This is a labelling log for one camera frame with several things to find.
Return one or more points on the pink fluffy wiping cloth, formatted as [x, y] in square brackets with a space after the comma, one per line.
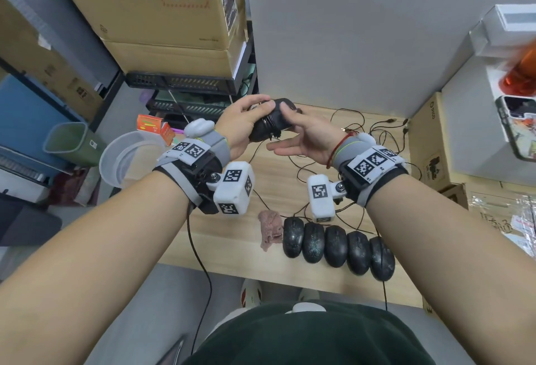
[270, 228]

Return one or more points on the green trash bin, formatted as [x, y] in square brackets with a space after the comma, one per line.
[67, 142]

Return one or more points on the small stamped cardboard box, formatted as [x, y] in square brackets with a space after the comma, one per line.
[431, 138]

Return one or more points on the person's beige trousers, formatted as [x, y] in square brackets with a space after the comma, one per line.
[226, 320]

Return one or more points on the small white boxes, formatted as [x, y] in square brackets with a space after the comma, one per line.
[502, 25]

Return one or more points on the blue panel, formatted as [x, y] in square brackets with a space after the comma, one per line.
[25, 117]

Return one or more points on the grey slatted panel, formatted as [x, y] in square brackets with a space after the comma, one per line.
[21, 170]

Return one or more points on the white left wrist puck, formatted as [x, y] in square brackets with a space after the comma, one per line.
[199, 128]

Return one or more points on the white right wrist puck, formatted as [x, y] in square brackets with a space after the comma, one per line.
[366, 138]

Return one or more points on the left wrist camera rig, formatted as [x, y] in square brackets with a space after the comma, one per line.
[234, 193]

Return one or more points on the clear plastic basin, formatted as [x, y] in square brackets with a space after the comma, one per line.
[113, 163]

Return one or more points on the person's dark shirt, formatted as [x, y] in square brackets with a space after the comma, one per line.
[293, 335]

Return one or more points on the phone with colourful case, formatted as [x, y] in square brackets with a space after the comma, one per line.
[519, 126]

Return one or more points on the large white box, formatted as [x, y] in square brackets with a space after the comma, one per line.
[473, 126]

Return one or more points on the plain cardboard box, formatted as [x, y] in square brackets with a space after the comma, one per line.
[167, 59]

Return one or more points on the person's left forearm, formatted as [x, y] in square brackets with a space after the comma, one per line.
[83, 272]

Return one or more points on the person's left hand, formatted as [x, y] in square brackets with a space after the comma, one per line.
[236, 126]

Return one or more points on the orange bottle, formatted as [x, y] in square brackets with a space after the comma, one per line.
[521, 75]

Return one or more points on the white wrist puck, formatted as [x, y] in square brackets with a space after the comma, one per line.
[199, 128]
[366, 138]

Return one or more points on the cardboard box with small prints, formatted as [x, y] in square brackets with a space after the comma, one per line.
[42, 67]

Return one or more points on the person's right forearm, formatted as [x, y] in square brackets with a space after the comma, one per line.
[452, 268]

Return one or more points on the person's right hand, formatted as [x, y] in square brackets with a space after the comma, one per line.
[318, 138]

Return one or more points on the large stamped cardboard box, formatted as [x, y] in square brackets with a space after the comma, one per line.
[125, 13]

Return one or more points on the dark grey padded seat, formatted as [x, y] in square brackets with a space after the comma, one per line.
[25, 222]

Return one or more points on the white chest device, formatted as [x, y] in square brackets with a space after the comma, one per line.
[305, 307]

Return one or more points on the orange box with green print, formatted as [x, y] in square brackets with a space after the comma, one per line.
[148, 122]

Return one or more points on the plain orange small box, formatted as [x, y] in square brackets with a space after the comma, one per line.
[167, 133]

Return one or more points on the grey wrist sleeve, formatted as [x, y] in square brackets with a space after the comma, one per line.
[349, 151]
[217, 144]

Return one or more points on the person's left shoe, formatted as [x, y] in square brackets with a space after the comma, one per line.
[251, 293]

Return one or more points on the black stacked tray rack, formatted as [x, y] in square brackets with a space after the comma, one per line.
[180, 82]

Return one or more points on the cardboard box with black logo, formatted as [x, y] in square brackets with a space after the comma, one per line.
[498, 214]

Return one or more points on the grey right wrist sleeve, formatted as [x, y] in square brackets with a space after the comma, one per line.
[349, 151]

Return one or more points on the dark red bag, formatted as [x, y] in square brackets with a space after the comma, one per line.
[71, 186]

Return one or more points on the grey left wrist sleeve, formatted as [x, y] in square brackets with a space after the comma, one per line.
[217, 144]

